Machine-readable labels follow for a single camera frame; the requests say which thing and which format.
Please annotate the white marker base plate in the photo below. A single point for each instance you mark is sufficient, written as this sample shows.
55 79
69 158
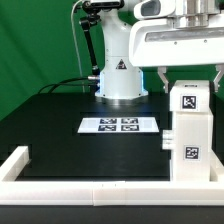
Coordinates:
119 125

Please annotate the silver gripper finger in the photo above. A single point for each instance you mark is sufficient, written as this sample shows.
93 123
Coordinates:
162 75
219 75

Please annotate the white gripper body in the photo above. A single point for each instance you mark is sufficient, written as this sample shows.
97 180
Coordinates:
156 43

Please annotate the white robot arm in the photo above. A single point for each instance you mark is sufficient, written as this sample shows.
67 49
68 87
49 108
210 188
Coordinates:
120 79

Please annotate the white U-shaped boundary frame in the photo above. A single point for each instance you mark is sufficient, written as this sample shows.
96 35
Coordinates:
125 193

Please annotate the white cabinet body box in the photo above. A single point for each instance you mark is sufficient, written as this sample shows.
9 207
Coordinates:
190 157

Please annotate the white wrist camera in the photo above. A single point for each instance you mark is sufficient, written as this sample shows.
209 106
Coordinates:
153 9

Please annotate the white cabinet door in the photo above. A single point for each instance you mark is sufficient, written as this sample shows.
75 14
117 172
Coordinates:
167 140

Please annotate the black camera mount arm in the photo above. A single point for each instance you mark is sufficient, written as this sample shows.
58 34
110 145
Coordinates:
90 36

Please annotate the white cabinet top block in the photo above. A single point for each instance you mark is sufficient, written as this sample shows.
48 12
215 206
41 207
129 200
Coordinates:
190 96

